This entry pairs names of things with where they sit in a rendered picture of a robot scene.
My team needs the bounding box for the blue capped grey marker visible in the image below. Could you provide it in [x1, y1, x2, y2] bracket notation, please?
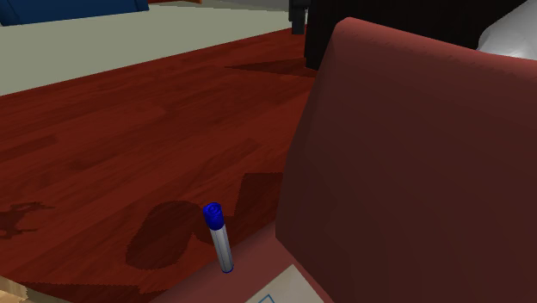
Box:
[202, 201, 235, 275]

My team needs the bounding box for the beige flat book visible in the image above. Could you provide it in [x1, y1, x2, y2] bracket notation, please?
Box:
[244, 263, 326, 303]

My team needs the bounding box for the black furniture leg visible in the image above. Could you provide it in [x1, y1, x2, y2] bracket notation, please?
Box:
[288, 0, 310, 36]

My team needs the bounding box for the red sofa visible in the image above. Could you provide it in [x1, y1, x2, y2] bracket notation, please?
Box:
[147, 16, 537, 303]

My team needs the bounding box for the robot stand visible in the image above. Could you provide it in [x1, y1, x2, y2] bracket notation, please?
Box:
[304, 0, 528, 71]

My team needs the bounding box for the pale rug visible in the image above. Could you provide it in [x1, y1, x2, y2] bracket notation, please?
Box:
[0, 0, 294, 96]

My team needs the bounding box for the blue furniture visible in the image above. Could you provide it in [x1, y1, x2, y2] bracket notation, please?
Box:
[0, 0, 151, 28]

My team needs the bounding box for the light wooden furniture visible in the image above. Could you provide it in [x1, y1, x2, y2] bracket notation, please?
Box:
[0, 275, 35, 303]

